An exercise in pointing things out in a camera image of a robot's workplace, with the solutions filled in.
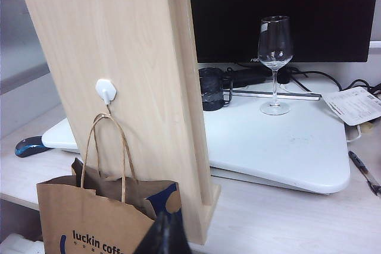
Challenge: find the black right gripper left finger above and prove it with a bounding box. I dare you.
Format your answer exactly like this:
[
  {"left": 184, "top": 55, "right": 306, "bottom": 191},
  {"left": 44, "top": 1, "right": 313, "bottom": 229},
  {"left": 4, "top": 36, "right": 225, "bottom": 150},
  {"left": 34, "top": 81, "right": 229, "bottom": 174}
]
[{"left": 135, "top": 212, "right": 170, "bottom": 254}]

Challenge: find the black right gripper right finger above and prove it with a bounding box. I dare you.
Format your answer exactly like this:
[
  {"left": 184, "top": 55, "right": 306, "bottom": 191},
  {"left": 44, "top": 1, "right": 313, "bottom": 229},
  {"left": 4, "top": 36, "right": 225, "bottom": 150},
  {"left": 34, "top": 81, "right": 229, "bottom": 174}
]
[{"left": 166, "top": 213, "right": 192, "bottom": 254}]

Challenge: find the brown luckin coffee paper bag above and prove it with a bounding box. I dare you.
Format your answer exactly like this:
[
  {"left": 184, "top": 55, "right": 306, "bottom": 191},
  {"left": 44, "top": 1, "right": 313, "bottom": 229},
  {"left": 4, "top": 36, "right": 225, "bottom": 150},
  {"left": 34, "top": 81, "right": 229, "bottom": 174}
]
[{"left": 36, "top": 113, "right": 183, "bottom": 254}]

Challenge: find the white desk riser platform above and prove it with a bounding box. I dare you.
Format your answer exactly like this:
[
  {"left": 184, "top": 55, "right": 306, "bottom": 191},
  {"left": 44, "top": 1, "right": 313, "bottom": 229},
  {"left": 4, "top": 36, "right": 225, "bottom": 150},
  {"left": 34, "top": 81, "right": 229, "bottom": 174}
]
[{"left": 40, "top": 75, "right": 351, "bottom": 197}]

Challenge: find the black mug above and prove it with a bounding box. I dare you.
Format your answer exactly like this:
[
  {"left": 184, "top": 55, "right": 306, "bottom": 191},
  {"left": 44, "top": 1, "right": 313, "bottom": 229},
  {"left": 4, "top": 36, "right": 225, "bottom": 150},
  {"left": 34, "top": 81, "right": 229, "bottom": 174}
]
[{"left": 198, "top": 67, "right": 232, "bottom": 112}]

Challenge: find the black blue computer mouse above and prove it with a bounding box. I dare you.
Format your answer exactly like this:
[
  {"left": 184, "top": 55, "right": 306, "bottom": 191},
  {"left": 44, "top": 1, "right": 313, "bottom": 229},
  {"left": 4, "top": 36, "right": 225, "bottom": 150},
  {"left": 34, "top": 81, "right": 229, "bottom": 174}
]
[{"left": 14, "top": 136, "right": 50, "bottom": 158}]

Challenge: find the black power strip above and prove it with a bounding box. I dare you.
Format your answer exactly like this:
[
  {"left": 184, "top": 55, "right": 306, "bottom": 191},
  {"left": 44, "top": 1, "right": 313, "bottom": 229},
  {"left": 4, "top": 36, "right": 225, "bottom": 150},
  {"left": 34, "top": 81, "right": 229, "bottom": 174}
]
[{"left": 222, "top": 68, "right": 267, "bottom": 87}]

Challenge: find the black pen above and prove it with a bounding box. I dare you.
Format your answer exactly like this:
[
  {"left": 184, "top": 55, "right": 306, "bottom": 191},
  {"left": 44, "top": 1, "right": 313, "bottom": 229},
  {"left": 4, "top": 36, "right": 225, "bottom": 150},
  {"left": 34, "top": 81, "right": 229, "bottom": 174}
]
[{"left": 348, "top": 150, "right": 381, "bottom": 197}]

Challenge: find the light wooden upright board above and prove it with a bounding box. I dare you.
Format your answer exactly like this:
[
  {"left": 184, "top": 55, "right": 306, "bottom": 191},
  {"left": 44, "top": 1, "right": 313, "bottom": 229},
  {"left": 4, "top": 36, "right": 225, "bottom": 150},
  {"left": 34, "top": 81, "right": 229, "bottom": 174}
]
[{"left": 13, "top": 0, "right": 223, "bottom": 244}]

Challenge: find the clear wine glass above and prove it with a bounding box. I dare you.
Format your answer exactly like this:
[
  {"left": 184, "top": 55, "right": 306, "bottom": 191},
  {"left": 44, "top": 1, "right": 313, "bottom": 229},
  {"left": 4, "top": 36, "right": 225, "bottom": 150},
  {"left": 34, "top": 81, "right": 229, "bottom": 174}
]
[{"left": 257, "top": 15, "right": 294, "bottom": 117}]

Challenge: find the printed paper sheet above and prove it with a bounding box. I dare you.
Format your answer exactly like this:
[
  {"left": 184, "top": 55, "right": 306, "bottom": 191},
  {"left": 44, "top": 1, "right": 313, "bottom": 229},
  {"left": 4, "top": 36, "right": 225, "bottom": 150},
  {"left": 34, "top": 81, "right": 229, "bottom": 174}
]
[{"left": 322, "top": 86, "right": 381, "bottom": 126}]

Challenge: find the black computer monitor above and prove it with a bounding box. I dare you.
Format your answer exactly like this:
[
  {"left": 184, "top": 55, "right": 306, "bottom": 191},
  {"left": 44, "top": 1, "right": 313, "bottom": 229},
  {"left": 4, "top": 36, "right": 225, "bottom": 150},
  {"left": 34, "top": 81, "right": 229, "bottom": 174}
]
[{"left": 186, "top": 0, "right": 381, "bottom": 102}]

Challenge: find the white adhesive wall hook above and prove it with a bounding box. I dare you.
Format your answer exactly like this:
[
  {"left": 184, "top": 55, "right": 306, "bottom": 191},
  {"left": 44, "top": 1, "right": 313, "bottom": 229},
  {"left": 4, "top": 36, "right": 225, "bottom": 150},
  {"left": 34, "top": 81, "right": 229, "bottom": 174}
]
[{"left": 95, "top": 78, "right": 118, "bottom": 118}]

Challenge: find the black cable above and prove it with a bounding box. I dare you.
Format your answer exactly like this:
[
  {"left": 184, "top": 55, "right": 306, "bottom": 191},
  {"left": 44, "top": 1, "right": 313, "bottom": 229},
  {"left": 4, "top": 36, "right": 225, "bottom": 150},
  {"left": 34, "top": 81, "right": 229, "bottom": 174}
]
[
  {"left": 285, "top": 68, "right": 343, "bottom": 92},
  {"left": 339, "top": 79, "right": 381, "bottom": 95}
]

